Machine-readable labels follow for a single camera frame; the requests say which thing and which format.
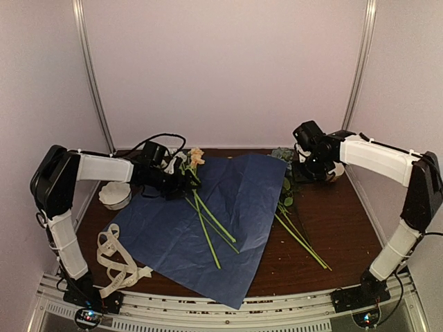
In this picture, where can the blue wrapping paper sheet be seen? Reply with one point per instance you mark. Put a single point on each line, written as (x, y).
(243, 193)

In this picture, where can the white ceramic bowl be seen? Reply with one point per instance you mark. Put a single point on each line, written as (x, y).
(336, 173)

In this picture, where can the left aluminium corner post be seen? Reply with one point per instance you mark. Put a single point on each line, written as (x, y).
(80, 21)

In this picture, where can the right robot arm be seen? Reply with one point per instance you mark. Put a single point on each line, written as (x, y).
(400, 188)

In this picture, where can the right aluminium corner post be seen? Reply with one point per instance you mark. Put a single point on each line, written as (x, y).
(362, 60)

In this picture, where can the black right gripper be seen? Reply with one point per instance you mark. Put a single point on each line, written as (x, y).
(321, 176)

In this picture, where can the front aluminium rail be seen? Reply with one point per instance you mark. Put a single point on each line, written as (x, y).
(314, 311)

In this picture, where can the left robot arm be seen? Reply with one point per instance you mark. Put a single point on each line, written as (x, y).
(53, 189)

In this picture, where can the cream printed ribbon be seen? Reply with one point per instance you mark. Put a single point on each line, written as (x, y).
(122, 270)

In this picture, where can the aluminium corner post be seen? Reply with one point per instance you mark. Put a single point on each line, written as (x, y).
(80, 21)
(362, 60)

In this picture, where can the white scalloped dish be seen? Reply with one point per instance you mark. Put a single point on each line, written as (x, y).
(115, 196)

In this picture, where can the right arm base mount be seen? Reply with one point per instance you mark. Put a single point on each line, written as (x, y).
(362, 300)

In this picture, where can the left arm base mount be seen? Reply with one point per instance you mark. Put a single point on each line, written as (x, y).
(91, 306)

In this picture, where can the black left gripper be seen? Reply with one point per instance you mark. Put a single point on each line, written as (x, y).
(177, 188)

